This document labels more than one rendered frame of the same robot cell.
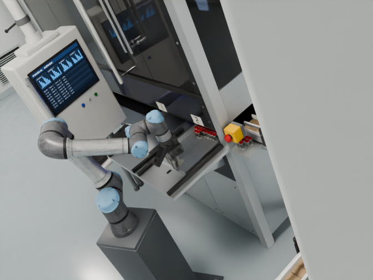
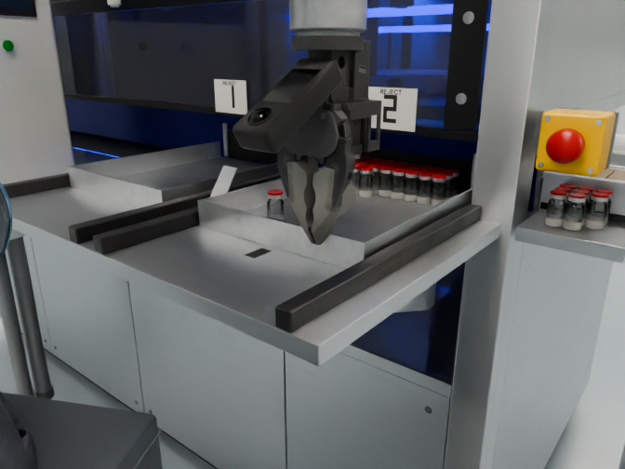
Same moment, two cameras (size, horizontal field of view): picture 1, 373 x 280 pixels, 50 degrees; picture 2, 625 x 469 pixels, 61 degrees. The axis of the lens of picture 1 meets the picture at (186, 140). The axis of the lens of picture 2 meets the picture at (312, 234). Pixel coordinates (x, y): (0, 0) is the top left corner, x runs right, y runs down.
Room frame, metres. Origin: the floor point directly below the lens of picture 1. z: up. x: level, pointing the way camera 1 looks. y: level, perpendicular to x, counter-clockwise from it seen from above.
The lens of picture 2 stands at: (1.17, 0.34, 1.10)
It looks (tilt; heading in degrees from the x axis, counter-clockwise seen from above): 19 degrees down; 335
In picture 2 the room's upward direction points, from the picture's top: straight up
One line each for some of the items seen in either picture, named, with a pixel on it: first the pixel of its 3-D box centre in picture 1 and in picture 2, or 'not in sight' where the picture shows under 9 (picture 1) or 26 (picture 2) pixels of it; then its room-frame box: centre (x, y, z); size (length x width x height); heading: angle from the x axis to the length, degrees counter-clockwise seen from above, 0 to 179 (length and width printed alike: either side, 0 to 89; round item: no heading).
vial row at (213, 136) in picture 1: (206, 134); (392, 182); (1.85, -0.11, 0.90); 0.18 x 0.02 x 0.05; 26
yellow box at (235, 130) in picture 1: (234, 132); (576, 140); (1.62, -0.23, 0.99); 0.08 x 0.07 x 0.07; 116
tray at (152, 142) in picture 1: (158, 131); (196, 169); (2.10, 0.13, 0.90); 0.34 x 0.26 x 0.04; 116
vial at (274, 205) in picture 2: not in sight; (275, 209); (1.79, 0.10, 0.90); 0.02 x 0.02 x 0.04
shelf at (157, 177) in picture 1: (167, 149); (234, 210); (1.92, 0.12, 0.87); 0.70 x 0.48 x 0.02; 26
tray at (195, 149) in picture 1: (192, 146); (352, 202); (1.80, -0.02, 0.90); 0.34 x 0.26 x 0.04; 117
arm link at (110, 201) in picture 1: (111, 203); not in sight; (1.57, 0.47, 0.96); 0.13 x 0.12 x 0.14; 175
